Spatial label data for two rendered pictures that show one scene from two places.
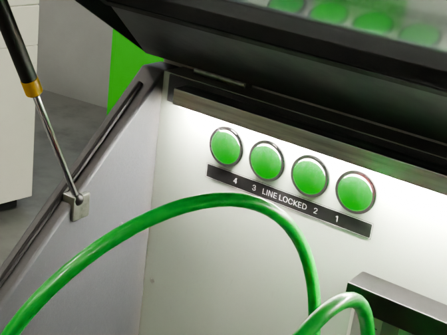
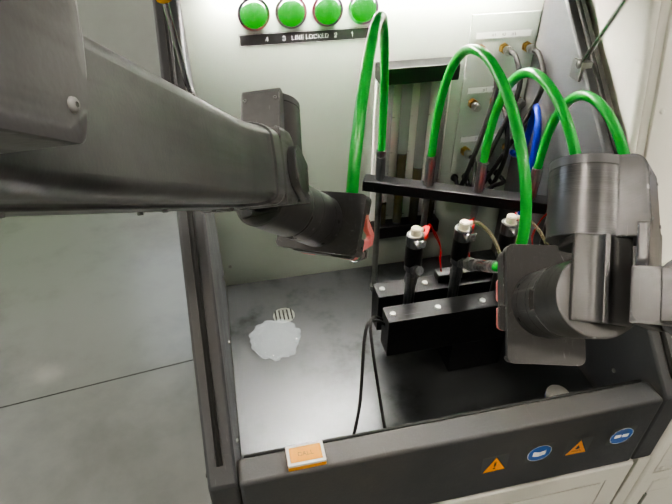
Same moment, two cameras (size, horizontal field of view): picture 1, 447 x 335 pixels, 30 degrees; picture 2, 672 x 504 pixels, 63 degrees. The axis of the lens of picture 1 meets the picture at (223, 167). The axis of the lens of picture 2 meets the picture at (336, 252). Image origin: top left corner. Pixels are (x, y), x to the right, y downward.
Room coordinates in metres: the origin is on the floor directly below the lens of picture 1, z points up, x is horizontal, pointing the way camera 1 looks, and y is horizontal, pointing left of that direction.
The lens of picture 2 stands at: (0.23, 0.56, 1.60)
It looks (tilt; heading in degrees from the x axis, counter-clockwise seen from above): 37 degrees down; 315
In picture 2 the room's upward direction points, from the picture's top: straight up
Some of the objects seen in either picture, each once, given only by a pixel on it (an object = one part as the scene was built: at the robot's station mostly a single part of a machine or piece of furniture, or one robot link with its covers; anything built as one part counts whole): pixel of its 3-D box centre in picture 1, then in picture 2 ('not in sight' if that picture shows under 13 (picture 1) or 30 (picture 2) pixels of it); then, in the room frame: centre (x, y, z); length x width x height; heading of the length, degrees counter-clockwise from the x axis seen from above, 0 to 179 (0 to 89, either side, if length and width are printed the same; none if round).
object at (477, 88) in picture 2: not in sight; (495, 100); (0.72, -0.36, 1.20); 0.13 x 0.03 x 0.31; 57
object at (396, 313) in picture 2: not in sight; (468, 318); (0.57, -0.12, 0.91); 0.34 x 0.10 x 0.15; 57
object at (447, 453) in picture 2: not in sight; (453, 458); (0.43, 0.11, 0.87); 0.62 x 0.04 x 0.16; 57
